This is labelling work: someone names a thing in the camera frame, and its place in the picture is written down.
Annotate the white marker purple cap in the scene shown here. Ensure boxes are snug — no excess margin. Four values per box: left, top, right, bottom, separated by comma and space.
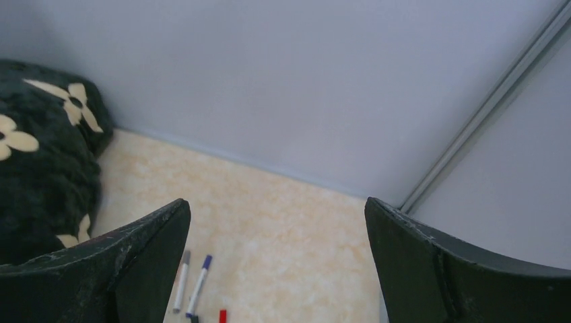
185, 254, 213, 319

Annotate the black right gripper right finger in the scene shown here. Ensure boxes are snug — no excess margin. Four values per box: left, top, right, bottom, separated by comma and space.
364, 197, 570, 322

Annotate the white marker black cap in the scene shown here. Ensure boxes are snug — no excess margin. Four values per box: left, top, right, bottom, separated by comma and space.
172, 250, 191, 314

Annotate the thin white red-tip pen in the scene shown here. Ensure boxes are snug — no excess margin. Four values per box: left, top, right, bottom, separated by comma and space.
218, 309, 227, 323

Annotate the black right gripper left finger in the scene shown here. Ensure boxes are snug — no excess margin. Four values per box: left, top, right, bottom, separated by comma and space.
1, 199, 191, 322

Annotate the black floral plush blanket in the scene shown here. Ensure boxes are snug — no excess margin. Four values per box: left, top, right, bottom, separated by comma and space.
1, 59, 114, 265

